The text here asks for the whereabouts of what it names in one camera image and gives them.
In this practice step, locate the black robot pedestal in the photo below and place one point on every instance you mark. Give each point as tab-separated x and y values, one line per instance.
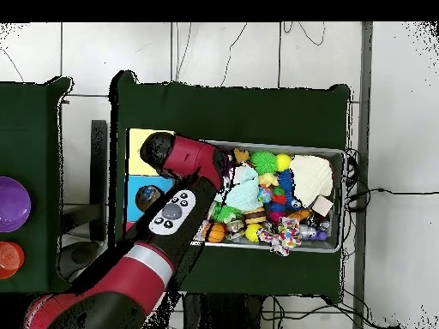
212	315

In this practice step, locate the small green koosh ball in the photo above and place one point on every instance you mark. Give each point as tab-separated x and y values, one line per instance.
226	214

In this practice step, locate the wooden three-hole box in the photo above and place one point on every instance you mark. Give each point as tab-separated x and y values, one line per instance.
135	150

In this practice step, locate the dark green side-table cloth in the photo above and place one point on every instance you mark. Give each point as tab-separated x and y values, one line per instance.
44	137

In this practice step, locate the wooden block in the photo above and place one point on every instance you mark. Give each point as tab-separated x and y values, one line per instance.
322	205

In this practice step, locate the black stand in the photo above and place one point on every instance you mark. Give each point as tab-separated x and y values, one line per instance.
99	171

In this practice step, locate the yellow plush duck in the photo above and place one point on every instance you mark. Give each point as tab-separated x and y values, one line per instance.
267	180

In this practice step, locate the silver mesh bin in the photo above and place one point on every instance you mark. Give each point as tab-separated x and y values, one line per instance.
337	236

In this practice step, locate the dark green table cloth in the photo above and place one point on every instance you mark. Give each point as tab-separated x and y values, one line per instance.
240	102

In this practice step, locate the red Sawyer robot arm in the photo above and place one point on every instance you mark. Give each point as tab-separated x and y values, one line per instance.
192	157

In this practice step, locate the brown striped toy burger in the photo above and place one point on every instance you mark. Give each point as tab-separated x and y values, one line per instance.
254	215

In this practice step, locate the orange bowl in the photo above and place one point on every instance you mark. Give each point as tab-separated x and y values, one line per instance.
10	258

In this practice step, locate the cream knitted cloth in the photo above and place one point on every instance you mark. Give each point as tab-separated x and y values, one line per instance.
310	178

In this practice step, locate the yellow smooth ball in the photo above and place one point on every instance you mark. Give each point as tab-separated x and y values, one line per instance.
284	161

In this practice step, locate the orange toy basketball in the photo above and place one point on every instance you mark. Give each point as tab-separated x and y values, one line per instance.
216	233

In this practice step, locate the mint green knitted cloth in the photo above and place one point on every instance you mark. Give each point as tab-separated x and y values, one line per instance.
245	195

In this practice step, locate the purple bowl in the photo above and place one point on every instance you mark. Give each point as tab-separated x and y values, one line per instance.
13	204

